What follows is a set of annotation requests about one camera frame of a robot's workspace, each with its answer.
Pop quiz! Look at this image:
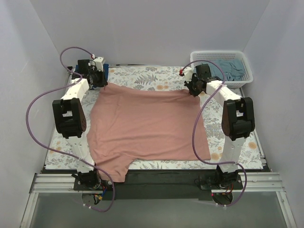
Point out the pink t shirt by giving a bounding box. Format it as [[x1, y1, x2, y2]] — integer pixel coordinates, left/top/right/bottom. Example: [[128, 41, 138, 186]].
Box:
[[87, 83, 210, 182]]

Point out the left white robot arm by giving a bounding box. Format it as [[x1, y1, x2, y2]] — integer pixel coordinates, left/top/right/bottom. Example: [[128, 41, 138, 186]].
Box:
[[52, 59, 107, 190]]

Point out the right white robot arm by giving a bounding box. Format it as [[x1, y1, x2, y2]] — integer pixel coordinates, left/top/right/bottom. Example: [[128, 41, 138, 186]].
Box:
[[179, 61, 255, 190]]

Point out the folded navy printed t shirt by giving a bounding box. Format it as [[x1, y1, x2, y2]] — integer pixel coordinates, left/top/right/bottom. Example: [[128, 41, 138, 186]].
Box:
[[72, 64, 109, 90]]

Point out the white plastic laundry basket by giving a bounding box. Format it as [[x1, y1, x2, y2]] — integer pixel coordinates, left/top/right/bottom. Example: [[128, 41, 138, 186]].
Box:
[[190, 50, 253, 89]]

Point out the blue grey t shirt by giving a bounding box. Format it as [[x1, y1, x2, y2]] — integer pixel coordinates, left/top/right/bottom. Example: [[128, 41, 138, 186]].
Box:
[[208, 59, 245, 81]]

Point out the floral patterned table cloth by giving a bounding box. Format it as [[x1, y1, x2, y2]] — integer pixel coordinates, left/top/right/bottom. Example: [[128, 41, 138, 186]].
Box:
[[42, 66, 265, 173]]

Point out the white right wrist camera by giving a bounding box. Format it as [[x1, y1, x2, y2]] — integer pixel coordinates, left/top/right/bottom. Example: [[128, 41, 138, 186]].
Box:
[[179, 67, 193, 83]]

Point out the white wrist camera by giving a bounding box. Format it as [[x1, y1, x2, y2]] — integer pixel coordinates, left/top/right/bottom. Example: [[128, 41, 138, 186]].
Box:
[[179, 67, 193, 83], [90, 54, 105, 72]]

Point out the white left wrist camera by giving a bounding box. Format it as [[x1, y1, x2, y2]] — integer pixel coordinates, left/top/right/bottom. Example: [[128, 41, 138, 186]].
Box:
[[90, 54, 105, 72]]

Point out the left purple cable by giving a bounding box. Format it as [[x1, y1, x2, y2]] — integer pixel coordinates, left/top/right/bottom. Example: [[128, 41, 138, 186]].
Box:
[[25, 47, 115, 212]]

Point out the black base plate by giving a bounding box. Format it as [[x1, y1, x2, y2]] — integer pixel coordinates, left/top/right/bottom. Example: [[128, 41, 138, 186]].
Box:
[[72, 170, 245, 202]]

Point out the aluminium frame rail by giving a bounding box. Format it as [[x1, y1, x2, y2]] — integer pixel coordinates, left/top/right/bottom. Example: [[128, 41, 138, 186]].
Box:
[[20, 172, 296, 228]]

